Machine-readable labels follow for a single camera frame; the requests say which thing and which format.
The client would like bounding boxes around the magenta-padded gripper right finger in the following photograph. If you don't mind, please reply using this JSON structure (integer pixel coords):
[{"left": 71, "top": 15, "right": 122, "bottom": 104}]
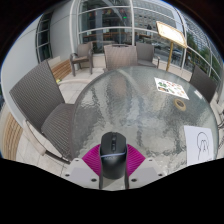
[{"left": 124, "top": 143, "right": 166, "bottom": 190}]

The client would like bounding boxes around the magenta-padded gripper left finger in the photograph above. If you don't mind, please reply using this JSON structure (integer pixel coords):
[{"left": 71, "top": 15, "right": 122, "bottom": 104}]
[{"left": 64, "top": 143, "right": 103, "bottom": 190}]

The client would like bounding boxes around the black computer mouse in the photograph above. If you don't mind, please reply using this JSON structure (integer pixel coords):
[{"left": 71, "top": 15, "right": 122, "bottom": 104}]
[{"left": 98, "top": 131, "right": 129, "bottom": 180}]

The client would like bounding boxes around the white printed mouse pad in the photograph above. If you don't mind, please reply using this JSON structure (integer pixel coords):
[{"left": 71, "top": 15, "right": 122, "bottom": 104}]
[{"left": 183, "top": 125, "right": 214, "bottom": 167}]

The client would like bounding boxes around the tan tape roll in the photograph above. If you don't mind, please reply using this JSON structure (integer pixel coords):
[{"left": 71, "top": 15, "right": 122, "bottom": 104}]
[{"left": 173, "top": 98, "right": 188, "bottom": 112}]

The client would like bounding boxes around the colourful printed menu card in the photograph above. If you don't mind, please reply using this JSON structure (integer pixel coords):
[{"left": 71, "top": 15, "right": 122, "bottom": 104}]
[{"left": 153, "top": 77, "right": 190, "bottom": 101}]

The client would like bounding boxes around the large grey wicker chair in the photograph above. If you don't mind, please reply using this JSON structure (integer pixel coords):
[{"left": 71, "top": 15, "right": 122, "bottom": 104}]
[{"left": 8, "top": 59, "right": 76, "bottom": 163}]

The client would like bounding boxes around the dark grey wicker chair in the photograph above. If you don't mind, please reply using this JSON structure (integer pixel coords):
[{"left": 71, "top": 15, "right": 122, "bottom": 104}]
[{"left": 189, "top": 64, "right": 218, "bottom": 104}]

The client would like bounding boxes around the grey wicker armchair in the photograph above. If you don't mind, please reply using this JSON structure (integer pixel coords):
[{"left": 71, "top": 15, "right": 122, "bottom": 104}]
[{"left": 69, "top": 41, "right": 95, "bottom": 77}]

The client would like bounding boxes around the gold menu sign stand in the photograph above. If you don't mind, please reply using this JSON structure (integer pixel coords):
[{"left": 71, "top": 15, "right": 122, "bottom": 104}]
[{"left": 155, "top": 20, "right": 188, "bottom": 73}]

